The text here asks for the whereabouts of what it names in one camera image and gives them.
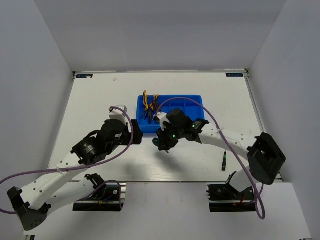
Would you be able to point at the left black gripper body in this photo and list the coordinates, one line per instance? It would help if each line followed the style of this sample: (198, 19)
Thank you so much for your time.
(136, 136)

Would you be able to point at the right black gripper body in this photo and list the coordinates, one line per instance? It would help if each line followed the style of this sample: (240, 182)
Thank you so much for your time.
(170, 135)

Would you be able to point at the yellow black needle-nose pliers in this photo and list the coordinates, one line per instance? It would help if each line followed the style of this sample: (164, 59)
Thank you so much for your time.
(155, 97)

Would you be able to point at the yellow black combination pliers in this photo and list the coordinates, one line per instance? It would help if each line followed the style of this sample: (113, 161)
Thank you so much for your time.
(146, 107)

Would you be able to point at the slim black green screwdriver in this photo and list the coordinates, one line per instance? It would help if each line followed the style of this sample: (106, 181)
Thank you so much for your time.
(224, 161)

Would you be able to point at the green stubby screwdriver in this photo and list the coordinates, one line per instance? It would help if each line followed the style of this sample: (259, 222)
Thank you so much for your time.
(155, 141)

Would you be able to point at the green hex key set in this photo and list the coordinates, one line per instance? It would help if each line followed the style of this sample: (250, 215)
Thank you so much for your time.
(155, 106)

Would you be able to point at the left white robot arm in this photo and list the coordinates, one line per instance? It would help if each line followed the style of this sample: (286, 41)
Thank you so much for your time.
(34, 202)

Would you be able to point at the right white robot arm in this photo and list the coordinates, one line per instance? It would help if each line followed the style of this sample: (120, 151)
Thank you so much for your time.
(264, 156)

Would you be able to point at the left blue corner label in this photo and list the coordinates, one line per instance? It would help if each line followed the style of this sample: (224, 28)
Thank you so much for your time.
(84, 76)

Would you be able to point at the blue corner label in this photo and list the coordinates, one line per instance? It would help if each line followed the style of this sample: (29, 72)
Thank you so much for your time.
(84, 76)
(234, 75)

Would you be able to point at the right blue corner label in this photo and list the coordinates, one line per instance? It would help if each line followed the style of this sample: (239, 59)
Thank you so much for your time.
(234, 75)

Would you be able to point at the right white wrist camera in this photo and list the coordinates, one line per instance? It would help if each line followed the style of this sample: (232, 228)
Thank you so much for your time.
(161, 118)

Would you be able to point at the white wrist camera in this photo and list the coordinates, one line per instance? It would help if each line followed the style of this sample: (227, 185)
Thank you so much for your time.
(116, 114)
(161, 118)

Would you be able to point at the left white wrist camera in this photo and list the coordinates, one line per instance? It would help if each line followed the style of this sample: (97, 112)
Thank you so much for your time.
(116, 114)

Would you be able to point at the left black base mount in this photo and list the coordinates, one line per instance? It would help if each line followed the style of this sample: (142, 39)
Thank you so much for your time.
(111, 199)

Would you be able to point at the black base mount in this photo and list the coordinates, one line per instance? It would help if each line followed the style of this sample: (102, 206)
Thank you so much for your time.
(220, 201)
(111, 199)

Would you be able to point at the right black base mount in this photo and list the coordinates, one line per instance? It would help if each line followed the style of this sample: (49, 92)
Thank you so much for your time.
(220, 201)

